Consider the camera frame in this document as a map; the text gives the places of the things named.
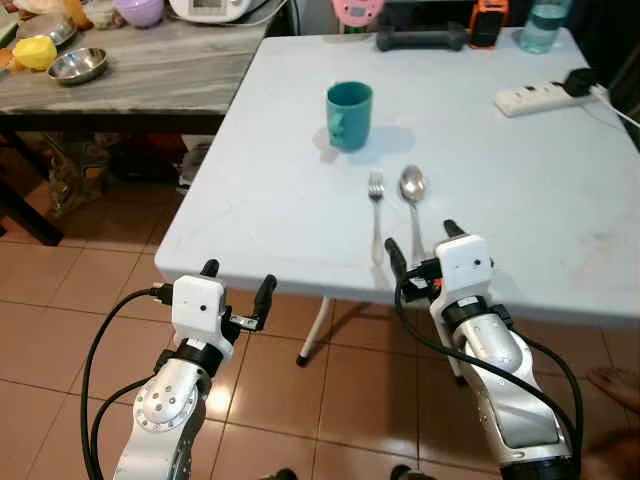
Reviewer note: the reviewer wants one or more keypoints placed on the silver metal spoon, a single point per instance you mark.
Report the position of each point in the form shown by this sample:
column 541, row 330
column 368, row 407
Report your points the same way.
column 412, row 184

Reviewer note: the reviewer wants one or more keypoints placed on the silver metal fork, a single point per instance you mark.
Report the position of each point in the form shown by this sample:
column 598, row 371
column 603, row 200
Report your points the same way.
column 377, row 200

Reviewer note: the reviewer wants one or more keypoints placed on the white folding table leg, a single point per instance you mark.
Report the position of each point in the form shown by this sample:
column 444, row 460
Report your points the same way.
column 316, row 325

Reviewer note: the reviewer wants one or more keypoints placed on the clear plastic water bottle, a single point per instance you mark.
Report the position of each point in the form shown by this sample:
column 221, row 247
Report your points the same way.
column 543, row 28

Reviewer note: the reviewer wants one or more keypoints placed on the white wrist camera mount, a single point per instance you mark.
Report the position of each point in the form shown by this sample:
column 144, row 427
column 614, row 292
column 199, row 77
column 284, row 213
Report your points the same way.
column 466, row 265
column 197, row 305

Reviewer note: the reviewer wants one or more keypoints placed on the steel bowl with food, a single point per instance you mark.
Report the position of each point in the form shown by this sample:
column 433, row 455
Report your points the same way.
column 55, row 30

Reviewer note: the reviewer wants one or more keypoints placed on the orange and black device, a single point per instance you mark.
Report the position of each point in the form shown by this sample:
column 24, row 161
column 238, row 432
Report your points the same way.
column 487, row 25

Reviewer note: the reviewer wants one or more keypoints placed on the white kitchen appliance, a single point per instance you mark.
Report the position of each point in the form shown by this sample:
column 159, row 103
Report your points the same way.
column 215, row 8

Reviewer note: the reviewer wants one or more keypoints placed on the marble top side table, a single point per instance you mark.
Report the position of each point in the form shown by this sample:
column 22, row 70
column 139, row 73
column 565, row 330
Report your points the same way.
column 170, row 75

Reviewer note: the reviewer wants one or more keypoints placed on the teal ceramic mug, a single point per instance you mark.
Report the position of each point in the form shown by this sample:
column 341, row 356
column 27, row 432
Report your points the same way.
column 350, row 118

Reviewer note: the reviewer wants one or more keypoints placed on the small steel bowl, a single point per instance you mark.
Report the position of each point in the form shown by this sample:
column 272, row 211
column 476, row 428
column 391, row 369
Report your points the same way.
column 78, row 66

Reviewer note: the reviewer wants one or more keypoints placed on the person's bare foot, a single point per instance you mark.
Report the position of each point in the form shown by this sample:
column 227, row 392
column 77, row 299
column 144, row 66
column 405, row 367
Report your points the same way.
column 616, row 388

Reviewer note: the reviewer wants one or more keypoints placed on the purple plastic bowl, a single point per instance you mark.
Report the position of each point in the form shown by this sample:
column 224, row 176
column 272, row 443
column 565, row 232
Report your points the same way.
column 140, row 11

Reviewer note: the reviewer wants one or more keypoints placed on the pink round clock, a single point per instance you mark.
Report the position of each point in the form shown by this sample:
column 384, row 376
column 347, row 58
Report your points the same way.
column 358, row 11

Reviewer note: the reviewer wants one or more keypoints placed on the patterned bag under table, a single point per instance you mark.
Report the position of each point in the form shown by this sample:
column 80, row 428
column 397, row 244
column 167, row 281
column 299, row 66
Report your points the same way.
column 76, row 172

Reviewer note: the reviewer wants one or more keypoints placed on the black dumbbell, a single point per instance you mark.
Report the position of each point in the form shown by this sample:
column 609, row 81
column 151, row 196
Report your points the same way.
column 420, row 40

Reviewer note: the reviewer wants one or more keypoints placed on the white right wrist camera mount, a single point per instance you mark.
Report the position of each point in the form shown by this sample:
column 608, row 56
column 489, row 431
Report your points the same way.
column 466, row 265

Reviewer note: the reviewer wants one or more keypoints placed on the black power plug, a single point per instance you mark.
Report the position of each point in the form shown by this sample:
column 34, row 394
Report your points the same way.
column 580, row 82

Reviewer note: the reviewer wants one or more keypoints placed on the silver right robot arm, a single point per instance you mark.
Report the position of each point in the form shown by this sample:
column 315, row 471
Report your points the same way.
column 510, row 380

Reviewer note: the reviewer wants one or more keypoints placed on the white power strip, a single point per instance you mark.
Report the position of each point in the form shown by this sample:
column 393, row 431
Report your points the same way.
column 530, row 100

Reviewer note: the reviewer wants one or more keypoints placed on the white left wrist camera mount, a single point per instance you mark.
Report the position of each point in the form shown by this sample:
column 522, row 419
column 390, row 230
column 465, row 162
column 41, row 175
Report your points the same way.
column 197, row 305

